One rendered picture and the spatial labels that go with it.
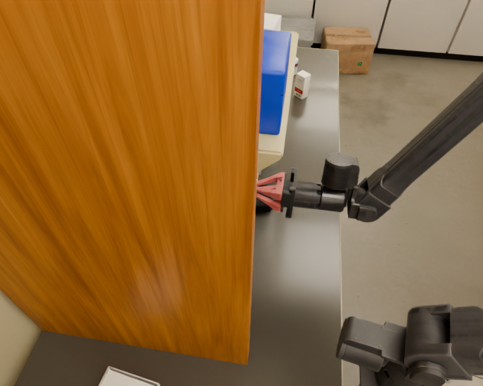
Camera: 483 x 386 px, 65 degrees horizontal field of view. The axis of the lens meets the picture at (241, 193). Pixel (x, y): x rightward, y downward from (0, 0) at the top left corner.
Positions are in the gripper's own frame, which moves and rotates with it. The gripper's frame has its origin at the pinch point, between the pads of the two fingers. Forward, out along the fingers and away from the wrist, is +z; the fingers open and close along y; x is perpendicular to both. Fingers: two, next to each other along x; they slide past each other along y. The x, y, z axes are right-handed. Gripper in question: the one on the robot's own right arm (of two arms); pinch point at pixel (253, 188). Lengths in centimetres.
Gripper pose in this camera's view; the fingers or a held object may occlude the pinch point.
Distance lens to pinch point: 83.8
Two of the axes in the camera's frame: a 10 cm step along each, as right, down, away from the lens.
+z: -9.9, -1.2, 1.1
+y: 0.0, -6.6, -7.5
